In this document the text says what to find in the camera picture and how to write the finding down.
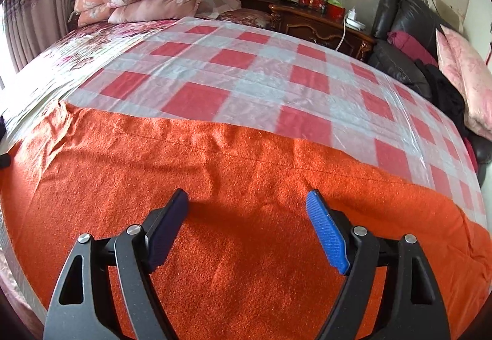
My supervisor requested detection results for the dark floral pillow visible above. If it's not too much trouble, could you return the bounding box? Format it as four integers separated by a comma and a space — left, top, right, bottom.
219, 8, 273, 31

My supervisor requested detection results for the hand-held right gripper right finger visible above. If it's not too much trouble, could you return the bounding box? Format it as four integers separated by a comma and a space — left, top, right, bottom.
305, 189, 451, 340

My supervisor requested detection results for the bed with floral sheet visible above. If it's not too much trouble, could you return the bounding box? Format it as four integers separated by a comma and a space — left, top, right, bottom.
0, 17, 185, 325

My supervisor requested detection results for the patterned curtain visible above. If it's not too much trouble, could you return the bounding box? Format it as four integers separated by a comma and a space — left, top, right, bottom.
0, 0, 73, 73

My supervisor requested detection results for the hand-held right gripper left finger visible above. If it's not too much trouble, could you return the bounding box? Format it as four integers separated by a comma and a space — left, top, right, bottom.
43, 188, 190, 340

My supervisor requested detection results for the red white checked plastic sheet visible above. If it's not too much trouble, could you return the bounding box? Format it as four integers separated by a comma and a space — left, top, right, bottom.
63, 16, 489, 229

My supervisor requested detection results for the red box with green top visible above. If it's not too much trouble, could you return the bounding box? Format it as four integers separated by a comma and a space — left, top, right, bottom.
326, 0, 346, 19

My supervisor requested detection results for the maroon cushion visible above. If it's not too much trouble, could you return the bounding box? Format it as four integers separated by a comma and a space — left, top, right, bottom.
387, 30, 437, 66

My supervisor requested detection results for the checked pillow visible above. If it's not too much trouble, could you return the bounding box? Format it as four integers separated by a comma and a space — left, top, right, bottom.
196, 0, 243, 19

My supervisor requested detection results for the black clothing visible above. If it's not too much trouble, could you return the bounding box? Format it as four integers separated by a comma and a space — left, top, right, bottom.
415, 59, 467, 129

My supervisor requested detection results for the white wardrobe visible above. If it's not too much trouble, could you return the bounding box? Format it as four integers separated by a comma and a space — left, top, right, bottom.
461, 0, 492, 67

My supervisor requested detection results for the orange towel blanket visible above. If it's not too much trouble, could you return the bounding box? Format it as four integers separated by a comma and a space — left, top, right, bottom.
0, 102, 492, 340

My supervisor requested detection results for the carved wooden nightstand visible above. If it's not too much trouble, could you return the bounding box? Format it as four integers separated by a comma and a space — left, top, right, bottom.
268, 2, 377, 62

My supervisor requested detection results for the black leather sofa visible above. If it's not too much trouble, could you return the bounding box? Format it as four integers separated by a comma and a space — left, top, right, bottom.
367, 0, 492, 175

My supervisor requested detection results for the white cable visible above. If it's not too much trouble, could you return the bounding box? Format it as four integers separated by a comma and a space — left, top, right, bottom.
336, 22, 349, 52

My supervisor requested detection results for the beige cushion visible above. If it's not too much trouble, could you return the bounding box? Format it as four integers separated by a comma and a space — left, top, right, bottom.
434, 0, 464, 33

